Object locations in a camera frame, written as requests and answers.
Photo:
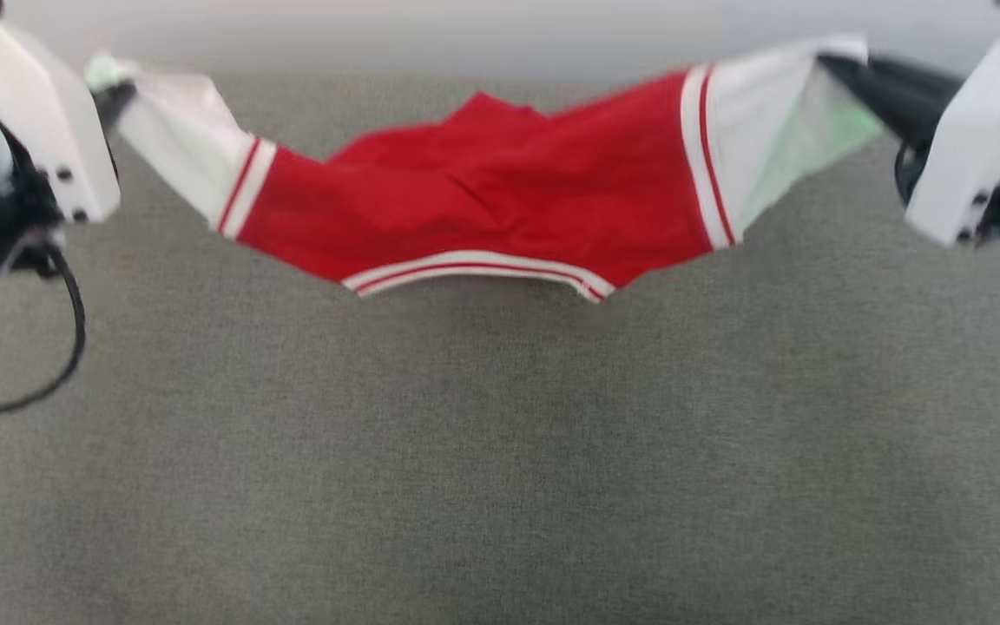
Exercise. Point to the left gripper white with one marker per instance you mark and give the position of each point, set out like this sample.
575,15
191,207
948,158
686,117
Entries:
31,104

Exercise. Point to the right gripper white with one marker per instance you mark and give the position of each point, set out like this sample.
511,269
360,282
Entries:
986,130

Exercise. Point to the red garment with white trim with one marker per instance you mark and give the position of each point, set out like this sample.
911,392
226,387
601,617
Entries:
500,191

